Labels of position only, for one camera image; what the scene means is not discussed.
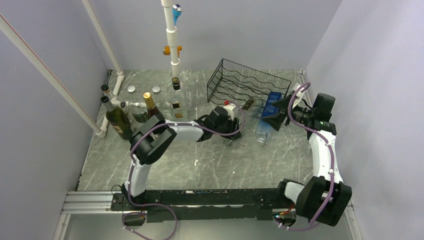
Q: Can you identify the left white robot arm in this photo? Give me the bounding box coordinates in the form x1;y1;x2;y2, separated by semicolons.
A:
121;102;245;210

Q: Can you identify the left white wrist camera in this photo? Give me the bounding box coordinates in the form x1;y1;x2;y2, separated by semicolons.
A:
223;100;239;120

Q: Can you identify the dark gold-foil wine bottle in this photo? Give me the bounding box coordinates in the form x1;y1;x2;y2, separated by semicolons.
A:
143;92;162;118

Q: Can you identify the clear slim bottle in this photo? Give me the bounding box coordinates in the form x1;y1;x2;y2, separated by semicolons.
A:
222;97;264;147

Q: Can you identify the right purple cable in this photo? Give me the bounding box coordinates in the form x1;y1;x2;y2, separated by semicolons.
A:
273;82;335;232

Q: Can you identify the orange pipe clamp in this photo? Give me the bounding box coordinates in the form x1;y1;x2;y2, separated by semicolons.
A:
162;45;183;57

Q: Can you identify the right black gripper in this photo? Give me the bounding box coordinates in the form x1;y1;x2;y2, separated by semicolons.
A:
262;94;315;131

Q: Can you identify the blue square glass bottle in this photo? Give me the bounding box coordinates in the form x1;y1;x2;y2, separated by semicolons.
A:
255;91;282;144

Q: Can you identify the dark green wine bottle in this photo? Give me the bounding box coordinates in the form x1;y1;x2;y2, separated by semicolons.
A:
100;95;133;140

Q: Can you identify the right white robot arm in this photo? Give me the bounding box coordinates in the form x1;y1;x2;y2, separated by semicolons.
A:
263;93;352;227

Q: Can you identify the clear bottle silver cap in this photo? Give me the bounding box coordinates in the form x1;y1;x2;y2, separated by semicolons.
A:
127;85;149;124

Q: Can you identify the clear bottle dark label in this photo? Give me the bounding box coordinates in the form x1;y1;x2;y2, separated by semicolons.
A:
152;86;172;120

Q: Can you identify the white PVC pipe frame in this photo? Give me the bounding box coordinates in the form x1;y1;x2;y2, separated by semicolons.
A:
0;0;181;138

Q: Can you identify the purple cable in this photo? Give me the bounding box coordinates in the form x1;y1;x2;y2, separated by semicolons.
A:
121;103;246;240
273;82;335;232

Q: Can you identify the clear square bottle black cap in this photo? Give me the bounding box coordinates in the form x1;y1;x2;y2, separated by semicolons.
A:
170;77;188;122

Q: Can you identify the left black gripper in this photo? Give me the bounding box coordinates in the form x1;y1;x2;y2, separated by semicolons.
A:
213;115;242;141

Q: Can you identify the blue pipe clip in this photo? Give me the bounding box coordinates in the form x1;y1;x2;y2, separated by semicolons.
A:
172;4;183;26

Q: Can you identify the aluminium frame rail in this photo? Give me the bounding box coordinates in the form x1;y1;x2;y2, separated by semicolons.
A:
52;71;365;240

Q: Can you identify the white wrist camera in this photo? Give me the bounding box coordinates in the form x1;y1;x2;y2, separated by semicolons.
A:
223;100;239;120
292;83;310;109

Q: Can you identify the black wire wine rack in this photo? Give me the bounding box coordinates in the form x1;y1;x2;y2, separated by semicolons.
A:
206;58;292;117

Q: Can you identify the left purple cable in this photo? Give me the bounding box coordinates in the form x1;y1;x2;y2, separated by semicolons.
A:
121;103;246;240

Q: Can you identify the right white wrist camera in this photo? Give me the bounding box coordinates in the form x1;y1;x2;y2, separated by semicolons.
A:
292;83;310;109

